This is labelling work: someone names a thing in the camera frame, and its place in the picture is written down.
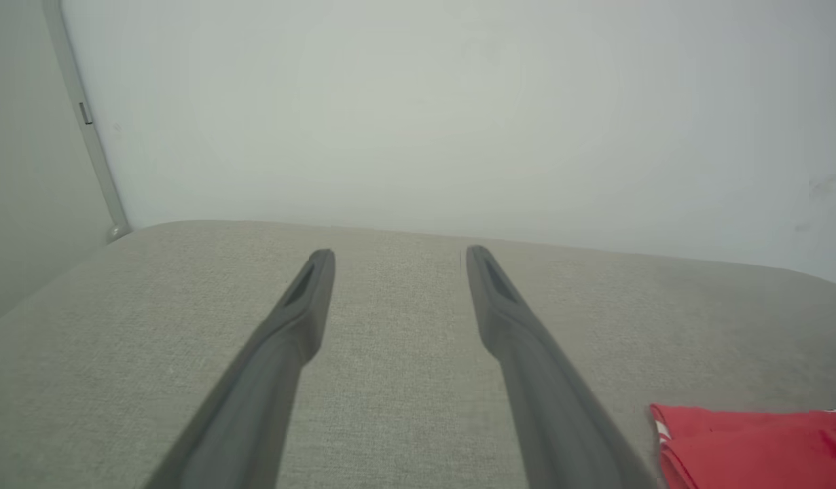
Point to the grey metal wall rail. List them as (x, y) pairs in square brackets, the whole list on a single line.
[(85, 115)]

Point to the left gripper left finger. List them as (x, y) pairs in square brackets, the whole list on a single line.
[(261, 394)]

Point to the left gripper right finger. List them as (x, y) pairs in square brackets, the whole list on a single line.
[(547, 394)]

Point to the red white basketball jersey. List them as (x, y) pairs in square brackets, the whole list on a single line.
[(757, 448)]

